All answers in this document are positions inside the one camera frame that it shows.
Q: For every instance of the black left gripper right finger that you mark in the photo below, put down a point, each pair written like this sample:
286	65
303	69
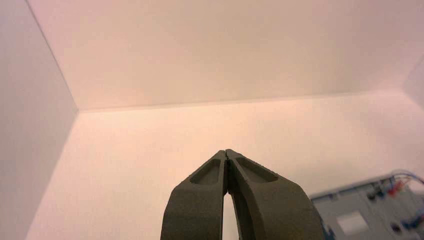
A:
275	212

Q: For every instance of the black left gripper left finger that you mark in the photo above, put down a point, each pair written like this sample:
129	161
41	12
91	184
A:
195	212

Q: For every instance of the dark teal grey control box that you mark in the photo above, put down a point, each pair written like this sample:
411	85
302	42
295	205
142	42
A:
364	205

